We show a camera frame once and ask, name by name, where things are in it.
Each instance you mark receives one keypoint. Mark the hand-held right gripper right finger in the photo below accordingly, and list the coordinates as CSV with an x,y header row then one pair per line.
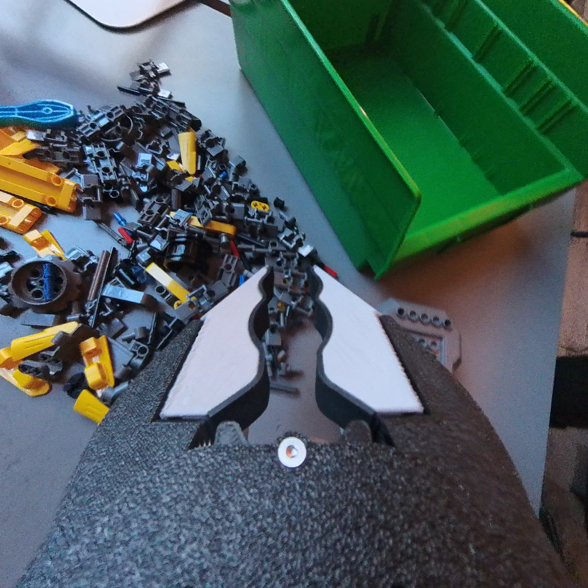
x,y
367,358

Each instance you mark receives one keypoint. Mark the grey brick hub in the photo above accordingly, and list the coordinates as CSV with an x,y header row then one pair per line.
x,y
432,331

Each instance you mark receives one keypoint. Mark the blue brick separator tool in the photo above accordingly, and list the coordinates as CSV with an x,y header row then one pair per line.
x,y
41,112

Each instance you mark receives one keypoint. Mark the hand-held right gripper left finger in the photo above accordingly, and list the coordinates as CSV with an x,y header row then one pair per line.
x,y
216,367

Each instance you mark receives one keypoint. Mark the green plastic bin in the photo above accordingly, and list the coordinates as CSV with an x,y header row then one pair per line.
x,y
551,55
413,138

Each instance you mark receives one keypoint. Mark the yellow curved brick piece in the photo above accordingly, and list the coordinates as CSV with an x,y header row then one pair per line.
x,y
96,363

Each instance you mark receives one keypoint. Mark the yellow brick panel assembly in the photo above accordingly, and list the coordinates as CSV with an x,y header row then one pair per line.
x,y
37,175

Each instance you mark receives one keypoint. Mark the grey desk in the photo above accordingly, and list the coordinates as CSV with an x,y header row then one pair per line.
x,y
478,303

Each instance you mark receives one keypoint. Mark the wooden document stand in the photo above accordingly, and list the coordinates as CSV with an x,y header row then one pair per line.
x,y
129,11

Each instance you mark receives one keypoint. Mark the small yellow brick piece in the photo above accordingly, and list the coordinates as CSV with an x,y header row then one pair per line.
x,y
44,242
90,406

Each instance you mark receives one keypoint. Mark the yellow pointed brick piece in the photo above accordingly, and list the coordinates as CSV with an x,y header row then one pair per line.
x,y
46,340

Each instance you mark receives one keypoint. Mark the pile of grey brick parts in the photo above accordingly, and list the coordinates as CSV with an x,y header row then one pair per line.
x,y
165,184

